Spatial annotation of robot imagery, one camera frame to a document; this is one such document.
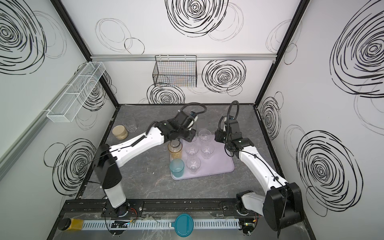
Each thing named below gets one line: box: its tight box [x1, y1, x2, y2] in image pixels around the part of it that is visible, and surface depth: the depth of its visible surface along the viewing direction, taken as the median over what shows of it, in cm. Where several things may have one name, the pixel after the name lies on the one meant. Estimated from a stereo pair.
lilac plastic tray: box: [171, 134, 235, 181], surface depth 91 cm
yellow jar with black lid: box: [58, 218, 84, 231], surface depth 64 cm
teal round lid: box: [171, 213, 194, 238], surface depth 64 cm
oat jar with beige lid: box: [112, 125, 129, 140], surface depth 99 cm
